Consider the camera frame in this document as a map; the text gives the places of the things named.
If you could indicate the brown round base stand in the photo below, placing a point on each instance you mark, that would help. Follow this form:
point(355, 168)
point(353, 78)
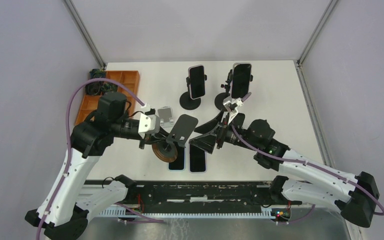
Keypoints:
point(167, 149)

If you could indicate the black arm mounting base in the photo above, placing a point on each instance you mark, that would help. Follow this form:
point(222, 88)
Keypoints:
point(202, 197)

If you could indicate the white cased rear left phone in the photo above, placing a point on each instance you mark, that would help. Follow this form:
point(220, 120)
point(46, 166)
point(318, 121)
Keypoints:
point(197, 80)

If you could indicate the black rear right stand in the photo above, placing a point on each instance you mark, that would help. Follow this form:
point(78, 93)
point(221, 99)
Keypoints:
point(227, 87)

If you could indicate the black rear left stand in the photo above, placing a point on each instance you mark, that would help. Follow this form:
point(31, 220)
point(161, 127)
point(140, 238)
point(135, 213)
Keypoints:
point(185, 100)

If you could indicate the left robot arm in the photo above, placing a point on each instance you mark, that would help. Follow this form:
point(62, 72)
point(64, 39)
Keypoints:
point(61, 216)

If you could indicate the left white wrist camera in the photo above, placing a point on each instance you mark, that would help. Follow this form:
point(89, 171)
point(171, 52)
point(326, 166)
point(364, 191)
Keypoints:
point(148, 124)

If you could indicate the green bundle at corner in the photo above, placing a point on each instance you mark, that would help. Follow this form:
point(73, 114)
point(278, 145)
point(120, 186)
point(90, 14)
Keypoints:
point(97, 73)

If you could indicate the black phone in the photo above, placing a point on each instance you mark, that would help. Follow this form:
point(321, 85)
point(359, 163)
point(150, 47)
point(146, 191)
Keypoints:
point(238, 121)

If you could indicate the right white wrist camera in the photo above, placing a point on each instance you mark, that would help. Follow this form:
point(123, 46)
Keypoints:
point(232, 106)

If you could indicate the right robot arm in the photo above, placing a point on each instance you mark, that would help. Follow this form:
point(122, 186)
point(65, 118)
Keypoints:
point(354, 197)

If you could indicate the black stand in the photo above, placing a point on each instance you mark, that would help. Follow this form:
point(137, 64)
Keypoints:
point(185, 100)
point(227, 87)

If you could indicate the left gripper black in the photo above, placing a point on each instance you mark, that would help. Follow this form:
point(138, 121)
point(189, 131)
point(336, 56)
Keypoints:
point(149, 138)

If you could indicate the white cased rear right phone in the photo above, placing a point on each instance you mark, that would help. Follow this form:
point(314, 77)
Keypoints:
point(241, 78)

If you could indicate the lilac cased phone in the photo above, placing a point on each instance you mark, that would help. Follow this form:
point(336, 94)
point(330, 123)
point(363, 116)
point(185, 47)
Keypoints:
point(197, 160)

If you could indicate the white slotted cable duct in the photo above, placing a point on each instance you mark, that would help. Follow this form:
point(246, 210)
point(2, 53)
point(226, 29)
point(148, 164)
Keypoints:
point(265, 213)

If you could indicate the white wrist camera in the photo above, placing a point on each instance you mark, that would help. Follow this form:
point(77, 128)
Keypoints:
point(148, 124)
point(232, 106)

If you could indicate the white cased phone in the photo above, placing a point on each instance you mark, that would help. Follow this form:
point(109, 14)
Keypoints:
point(197, 80)
point(241, 78)

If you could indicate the light blue cased phone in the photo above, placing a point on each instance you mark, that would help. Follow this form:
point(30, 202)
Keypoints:
point(180, 162)

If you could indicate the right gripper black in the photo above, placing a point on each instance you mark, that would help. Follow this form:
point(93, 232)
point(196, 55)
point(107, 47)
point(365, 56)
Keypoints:
point(207, 142)

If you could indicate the silver white phone stand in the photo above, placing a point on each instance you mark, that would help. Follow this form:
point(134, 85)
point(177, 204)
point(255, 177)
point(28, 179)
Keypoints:
point(166, 117)

